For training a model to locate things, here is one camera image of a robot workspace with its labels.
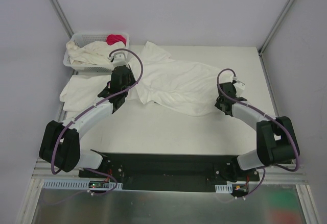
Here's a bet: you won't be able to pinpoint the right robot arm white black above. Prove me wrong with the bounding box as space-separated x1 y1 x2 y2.
215 81 300 181

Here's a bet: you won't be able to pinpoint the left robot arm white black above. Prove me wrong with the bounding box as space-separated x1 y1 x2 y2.
39 65 137 178

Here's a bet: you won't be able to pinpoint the folded white t shirt stack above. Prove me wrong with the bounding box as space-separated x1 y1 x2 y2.
59 74 111 112

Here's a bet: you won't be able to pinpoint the red garment in basket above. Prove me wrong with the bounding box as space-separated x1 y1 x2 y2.
106 34 127 46

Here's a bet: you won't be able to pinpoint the cream clothes in basket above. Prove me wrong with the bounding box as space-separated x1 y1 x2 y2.
66 41 125 69

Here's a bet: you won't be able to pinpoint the white plastic laundry basket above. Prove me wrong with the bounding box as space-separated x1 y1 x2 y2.
63 32 130 72

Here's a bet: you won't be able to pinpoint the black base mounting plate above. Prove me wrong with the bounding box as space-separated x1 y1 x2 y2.
78 153 260 192

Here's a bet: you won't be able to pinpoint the right white cable duct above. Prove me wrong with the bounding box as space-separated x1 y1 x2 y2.
215 184 233 194

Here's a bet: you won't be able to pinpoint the white cable duct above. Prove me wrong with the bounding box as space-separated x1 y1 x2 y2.
43 180 123 191
215 184 233 194

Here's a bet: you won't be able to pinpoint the aluminium rail front right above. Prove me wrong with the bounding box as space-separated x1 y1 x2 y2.
263 165 309 185

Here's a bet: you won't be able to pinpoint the aluminium rail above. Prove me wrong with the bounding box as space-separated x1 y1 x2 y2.
32 158 85 178
263 165 309 185

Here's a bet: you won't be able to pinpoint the aluminium rail front left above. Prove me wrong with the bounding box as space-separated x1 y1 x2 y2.
32 158 85 178

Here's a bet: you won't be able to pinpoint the left aluminium frame post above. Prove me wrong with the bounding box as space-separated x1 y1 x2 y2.
49 0 74 38

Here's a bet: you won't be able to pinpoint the aluminium frame post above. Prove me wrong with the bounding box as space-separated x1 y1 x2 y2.
49 0 74 38
258 0 296 56

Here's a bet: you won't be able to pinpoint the left white cable duct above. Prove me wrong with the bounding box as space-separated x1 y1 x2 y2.
43 180 123 191

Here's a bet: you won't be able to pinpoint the right aluminium frame post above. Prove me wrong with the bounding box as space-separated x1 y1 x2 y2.
258 0 296 56

